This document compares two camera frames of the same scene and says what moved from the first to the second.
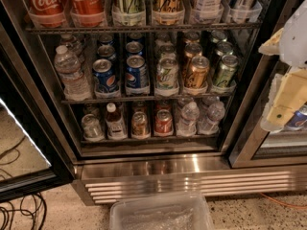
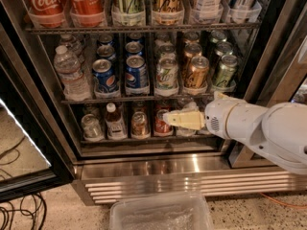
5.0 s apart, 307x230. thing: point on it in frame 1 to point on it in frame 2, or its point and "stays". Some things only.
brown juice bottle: [115, 127] stays
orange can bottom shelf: [139, 124] stays
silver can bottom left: [92, 128] stays
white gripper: [295, 42] to [217, 116]
